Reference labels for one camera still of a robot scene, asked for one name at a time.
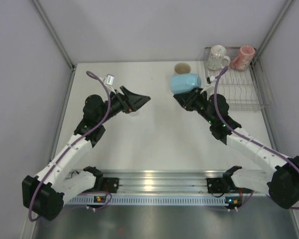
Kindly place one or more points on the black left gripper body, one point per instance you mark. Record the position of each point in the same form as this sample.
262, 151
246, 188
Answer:
117, 104

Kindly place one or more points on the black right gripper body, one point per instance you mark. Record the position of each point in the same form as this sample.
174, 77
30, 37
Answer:
200, 103

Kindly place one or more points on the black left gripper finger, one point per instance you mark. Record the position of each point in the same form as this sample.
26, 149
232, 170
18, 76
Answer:
135, 108
133, 99

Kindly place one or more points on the light blue white cup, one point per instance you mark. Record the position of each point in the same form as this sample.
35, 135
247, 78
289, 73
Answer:
183, 83

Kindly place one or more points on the beige tall patterned mug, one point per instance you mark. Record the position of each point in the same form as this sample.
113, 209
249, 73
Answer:
182, 68

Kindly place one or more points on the white mug orange inside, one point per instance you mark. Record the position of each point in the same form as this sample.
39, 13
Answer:
217, 58

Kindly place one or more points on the pink patterned mug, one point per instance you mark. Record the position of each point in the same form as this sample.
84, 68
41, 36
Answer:
242, 61

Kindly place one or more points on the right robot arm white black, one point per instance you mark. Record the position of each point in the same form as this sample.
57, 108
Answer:
278, 176

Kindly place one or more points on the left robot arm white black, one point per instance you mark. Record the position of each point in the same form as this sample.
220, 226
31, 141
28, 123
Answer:
49, 190

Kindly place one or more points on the metal wire dish rack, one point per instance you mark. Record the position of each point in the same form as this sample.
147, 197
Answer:
246, 90

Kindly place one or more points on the aluminium mounting rail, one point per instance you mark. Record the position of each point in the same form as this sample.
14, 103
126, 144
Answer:
181, 182

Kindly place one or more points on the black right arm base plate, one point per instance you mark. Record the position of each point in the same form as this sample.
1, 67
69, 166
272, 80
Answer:
218, 187

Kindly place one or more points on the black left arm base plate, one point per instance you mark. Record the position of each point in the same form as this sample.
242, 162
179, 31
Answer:
107, 184

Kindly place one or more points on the grey slotted cable duct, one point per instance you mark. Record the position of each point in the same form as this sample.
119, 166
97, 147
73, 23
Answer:
121, 200

